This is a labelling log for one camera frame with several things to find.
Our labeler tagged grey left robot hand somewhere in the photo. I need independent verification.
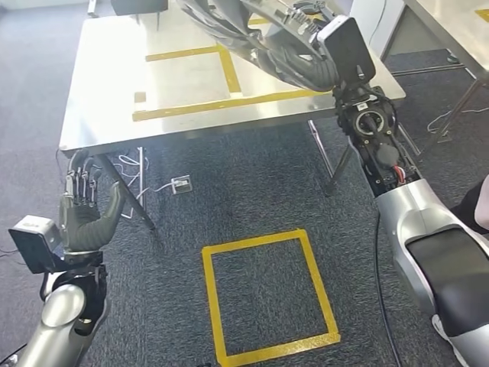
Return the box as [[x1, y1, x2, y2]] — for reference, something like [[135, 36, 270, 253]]
[[57, 148, 127, 253]]

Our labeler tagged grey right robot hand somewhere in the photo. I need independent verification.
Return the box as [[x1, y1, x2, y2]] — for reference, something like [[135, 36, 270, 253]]
[[263, 0, 341, 93]]

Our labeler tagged silver wheel hubcap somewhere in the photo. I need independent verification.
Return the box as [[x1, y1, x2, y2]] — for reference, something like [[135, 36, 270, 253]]
[[176, 0, 334, 89]]

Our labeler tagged steel workbench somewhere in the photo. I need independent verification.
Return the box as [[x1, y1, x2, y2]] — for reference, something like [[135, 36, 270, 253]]
[[382, 0, 489, 158], [59, 0, 407, 232]]

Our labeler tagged yellow marking tape grid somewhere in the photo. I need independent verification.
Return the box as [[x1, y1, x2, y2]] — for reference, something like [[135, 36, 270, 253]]
[[131, 15, 331, 122]]

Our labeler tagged silver floor socket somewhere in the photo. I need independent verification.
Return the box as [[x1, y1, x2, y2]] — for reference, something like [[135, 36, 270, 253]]
[[171, 174, 193, 196]]

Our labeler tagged yellow floor tape square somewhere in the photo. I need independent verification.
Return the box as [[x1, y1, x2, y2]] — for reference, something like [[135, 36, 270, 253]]
[[201, 229, 341, 367]]

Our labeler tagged person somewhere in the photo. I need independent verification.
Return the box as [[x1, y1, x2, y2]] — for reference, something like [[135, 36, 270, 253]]
[[432, 174, 489, 367]]

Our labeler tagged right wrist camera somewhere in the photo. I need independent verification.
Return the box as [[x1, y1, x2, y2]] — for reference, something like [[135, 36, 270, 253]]
[[316, 15, 377, 91]]

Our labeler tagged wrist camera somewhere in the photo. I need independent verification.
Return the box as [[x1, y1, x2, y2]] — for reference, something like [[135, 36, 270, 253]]
[[316, 15, 377, 91], [8, 215, 64, 274]]

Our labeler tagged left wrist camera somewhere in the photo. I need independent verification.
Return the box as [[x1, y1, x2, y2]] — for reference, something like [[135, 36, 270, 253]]
[[8, 215, 64, 274]]

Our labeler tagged white cable with adapter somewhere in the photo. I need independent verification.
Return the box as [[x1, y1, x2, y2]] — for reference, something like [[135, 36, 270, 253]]
[[426, 105, 489, 135]]

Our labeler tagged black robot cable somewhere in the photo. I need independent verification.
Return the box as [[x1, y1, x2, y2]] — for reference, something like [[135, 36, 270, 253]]
[[373, 213, 402, 367]]

